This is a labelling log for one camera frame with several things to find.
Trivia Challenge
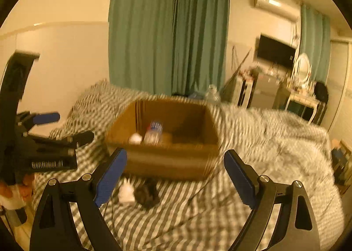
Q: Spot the cotton swab jar blue label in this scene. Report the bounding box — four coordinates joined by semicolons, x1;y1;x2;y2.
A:
143;122;163;145

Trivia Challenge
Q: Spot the dark slipper white sole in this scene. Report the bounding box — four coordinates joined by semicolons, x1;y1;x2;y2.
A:
134;178;160;210

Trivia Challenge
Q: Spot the white sock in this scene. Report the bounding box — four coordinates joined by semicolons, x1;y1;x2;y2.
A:
128;133;143;144

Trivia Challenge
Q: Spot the person's left hand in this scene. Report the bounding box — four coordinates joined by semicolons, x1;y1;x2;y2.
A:
0;173;35;202

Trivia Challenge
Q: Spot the wooden chair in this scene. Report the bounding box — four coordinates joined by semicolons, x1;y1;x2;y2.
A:
331;139;351;195

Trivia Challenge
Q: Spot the grey checkered bed cover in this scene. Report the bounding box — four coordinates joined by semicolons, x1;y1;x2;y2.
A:
29;81;345;250

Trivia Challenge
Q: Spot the brown cardboard box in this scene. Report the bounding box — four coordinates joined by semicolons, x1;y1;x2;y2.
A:
105;98;220;181

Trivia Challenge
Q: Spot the white louvered wardrobe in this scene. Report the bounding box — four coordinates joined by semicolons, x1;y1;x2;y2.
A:
321;40;351;145

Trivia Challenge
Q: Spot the white dressing table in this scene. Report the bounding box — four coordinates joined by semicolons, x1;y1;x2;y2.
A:
273;86;321;124

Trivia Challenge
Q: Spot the grey mini fridge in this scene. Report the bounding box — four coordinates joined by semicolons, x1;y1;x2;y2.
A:
249;69;280;109

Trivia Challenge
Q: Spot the black backpack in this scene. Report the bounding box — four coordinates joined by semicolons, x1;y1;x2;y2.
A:
314;82;329;104

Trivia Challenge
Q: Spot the large green curtain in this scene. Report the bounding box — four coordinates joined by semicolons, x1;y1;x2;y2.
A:
108;0;230;95

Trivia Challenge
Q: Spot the clear large water jug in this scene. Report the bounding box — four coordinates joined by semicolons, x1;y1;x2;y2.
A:
204;84;221;103

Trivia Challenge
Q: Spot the white suitcase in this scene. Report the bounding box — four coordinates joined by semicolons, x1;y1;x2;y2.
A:
231;75;254;108

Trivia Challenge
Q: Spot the white oval vanity mirror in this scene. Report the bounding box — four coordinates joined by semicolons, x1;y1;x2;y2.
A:
291;53;312;89

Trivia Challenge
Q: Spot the green window curtain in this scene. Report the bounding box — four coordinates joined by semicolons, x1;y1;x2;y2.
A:
299;4;330;83

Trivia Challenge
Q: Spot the white air conditioner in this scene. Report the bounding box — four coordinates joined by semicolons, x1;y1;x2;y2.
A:
254;0;301;22

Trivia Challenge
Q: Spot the broom with long handle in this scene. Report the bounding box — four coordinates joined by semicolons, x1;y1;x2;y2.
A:
220;48;252;101

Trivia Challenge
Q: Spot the black wall television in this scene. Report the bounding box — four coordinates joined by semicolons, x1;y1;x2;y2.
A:
257;35;296;69

